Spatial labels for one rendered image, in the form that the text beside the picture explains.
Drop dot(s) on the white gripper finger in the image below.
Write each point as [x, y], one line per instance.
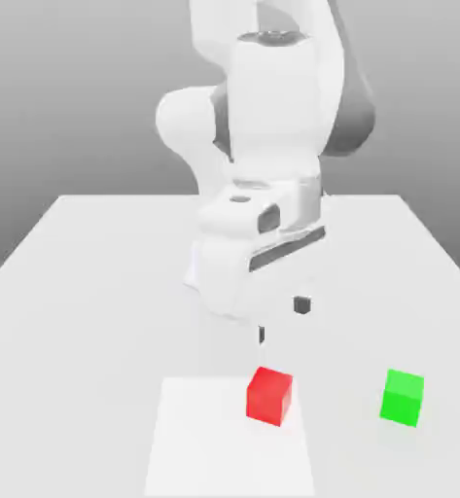
[302, 304]
[261, 334]

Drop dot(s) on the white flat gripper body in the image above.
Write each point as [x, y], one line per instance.
[284, 272]

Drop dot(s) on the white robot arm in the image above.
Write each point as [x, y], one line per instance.
[276, 109]

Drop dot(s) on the small red cube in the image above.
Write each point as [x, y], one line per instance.
[269, 397]

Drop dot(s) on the small green cube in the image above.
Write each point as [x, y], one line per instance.
[402, 398]

